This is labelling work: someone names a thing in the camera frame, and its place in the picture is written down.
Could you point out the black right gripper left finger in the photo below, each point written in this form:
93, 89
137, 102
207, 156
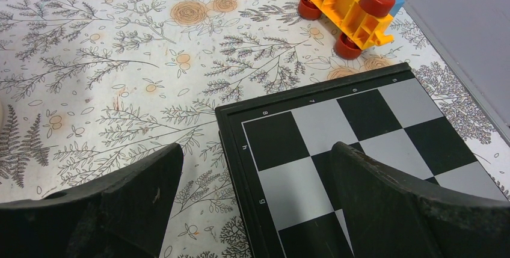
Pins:
121, 214

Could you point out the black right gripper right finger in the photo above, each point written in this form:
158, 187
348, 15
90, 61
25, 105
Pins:
418, 220

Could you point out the black white checkerboard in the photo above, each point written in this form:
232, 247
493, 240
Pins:
278, 149

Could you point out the floral patterned table mat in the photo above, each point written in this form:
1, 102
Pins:
90, 86

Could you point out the orange red toy car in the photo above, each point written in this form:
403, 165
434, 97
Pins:
362, 23

